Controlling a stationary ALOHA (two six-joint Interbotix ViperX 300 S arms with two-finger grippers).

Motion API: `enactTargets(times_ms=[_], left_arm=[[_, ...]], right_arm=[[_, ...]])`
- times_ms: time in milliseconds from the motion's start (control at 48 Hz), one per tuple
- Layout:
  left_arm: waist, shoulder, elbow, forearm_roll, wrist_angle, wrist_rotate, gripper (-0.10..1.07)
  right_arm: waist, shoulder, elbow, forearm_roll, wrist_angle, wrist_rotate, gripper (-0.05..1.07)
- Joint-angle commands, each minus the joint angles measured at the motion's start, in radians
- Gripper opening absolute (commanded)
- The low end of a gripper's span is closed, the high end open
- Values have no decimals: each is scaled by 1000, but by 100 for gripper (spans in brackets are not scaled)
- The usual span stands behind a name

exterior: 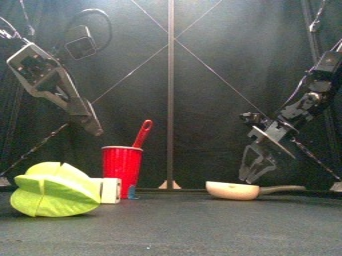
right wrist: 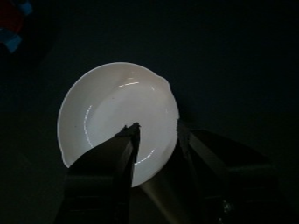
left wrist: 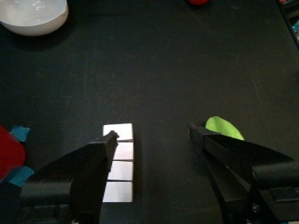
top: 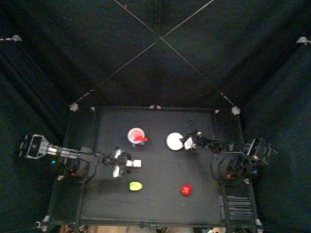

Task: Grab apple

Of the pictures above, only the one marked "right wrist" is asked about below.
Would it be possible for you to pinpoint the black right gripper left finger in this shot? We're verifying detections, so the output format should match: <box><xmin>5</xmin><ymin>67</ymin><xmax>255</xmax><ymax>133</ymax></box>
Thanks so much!
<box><xmin>53</xmin><ymin>122</ymin><xmax>141</xmax><ymax>224</ymax></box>

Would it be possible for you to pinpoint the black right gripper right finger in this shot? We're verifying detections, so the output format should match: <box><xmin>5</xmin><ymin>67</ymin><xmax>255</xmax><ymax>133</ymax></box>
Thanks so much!
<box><xmin>176</xmin><ymin>118</ymin><xmax>291</xmax><ymax>224</ymax></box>

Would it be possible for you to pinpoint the white plate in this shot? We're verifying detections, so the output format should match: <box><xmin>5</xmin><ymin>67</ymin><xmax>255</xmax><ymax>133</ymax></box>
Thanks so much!
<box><xmin>56</xmin><ymin>61</ymin><xmax>181</xmax><ymax>188</ymax></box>

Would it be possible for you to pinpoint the red and blue toy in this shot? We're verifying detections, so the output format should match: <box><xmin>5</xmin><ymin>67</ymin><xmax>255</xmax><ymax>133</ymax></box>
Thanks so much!
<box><xmin>0</xmin><ymin>0</ymin><xmax>34</xmax><ymax>54</ymax></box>

